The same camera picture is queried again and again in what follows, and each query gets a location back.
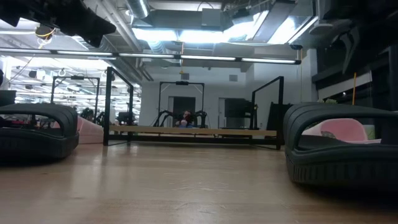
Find grey ceiling box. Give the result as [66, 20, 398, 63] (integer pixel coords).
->
[201, 8, 223, 27]

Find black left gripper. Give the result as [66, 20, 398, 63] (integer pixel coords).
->
[57, 0, 117, 48]

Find dark wall screen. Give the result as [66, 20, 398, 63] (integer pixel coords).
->
[224, 98, 254, 119]

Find person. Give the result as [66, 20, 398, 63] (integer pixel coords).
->
[175, 110, 194, 129]

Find silver ceiling air duct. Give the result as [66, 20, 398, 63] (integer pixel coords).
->
[126, 0, 150, 19]

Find black rubber slide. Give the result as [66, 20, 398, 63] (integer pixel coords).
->
[283, 101, 398, 187]
[0, 103, 80, 163]

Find dark background monitor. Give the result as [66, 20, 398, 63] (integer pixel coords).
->
[0, 90, 17, 107]

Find black background rig frame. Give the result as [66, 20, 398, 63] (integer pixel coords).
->
[158, 80, 205, 128]
[50, 75, 101, 125]

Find wooden shelf with black frame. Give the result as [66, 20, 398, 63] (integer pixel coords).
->
[103, 66, 284, 151]

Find long ceiling light bar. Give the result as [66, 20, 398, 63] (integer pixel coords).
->
[0, 47, 302, 65]

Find round black ceiling fixture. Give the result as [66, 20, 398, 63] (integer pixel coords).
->
[34, 24, 57, 41]

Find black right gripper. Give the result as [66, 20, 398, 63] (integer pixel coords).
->
[310, 18, 374, 74]

